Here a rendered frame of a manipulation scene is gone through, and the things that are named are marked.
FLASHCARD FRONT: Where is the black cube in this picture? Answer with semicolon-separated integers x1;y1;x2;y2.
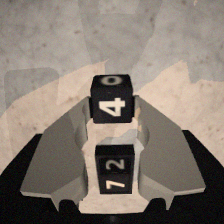
100;158;130;192
90;74;133;124

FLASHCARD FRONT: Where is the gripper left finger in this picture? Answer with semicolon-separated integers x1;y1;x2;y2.
0;96;93;224

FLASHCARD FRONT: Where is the black rectangular tray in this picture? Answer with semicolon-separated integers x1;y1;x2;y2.
95;144;135;195

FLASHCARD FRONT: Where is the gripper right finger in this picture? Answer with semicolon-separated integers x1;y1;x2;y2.
132;95;224;224

